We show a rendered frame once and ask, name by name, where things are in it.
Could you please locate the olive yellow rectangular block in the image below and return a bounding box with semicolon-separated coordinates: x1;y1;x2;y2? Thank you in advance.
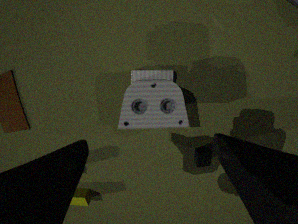
71;188;92;206

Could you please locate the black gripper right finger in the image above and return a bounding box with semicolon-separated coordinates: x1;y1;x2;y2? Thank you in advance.
213;133;298;224

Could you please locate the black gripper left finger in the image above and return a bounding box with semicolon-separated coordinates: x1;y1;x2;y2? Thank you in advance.
0;140;89;224

